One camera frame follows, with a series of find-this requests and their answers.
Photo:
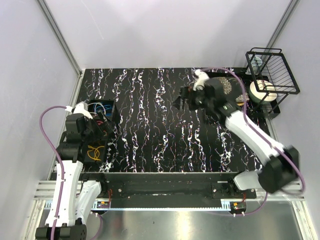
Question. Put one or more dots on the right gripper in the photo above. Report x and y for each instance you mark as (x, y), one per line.
(186, 93)

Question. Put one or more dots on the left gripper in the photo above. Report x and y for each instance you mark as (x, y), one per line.
(103, 129)

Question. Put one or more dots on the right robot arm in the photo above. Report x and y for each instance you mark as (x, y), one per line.
(280, 163)

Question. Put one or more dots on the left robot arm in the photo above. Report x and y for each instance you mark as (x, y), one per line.
(74, 194)

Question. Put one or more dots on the black three-compartment tray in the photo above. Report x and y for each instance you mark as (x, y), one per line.
(98, 152)

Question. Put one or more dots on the floral patterned box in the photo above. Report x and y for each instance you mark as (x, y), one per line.
(233, 90)

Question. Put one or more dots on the white round bowl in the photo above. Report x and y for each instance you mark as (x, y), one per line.
(264, 92)

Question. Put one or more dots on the glass cup in rack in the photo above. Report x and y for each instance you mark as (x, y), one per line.
(256, 64)

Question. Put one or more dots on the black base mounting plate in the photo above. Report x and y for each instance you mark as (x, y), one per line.
(149, 202)

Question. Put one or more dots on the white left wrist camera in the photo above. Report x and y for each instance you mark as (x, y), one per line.
(80, 108)

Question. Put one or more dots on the black wire dish rack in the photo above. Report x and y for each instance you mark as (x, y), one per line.
(276, 70)

